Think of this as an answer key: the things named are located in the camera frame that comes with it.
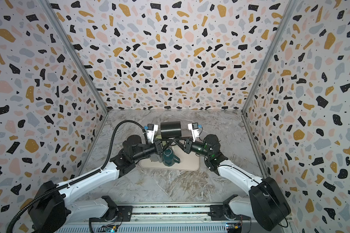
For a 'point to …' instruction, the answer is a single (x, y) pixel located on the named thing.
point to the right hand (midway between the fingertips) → (175, 142)
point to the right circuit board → (234, 227)
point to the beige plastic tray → (188, 161)
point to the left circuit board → (109, 228)
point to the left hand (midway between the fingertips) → (173, 141)
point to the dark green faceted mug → (169, 158)
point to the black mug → (169, 129)
